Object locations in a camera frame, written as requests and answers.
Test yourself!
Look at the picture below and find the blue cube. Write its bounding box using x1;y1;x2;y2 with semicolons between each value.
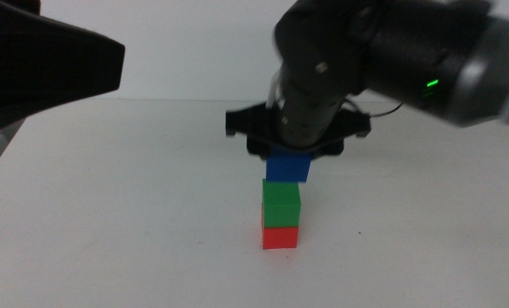
265;147;313;185

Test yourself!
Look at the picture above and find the green cube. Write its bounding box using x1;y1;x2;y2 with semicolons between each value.
261;178;302;229

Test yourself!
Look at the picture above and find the red cube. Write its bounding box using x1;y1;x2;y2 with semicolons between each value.
260;203;300;251

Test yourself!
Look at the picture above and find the thin black cable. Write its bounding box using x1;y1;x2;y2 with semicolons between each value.
343;98;405;120

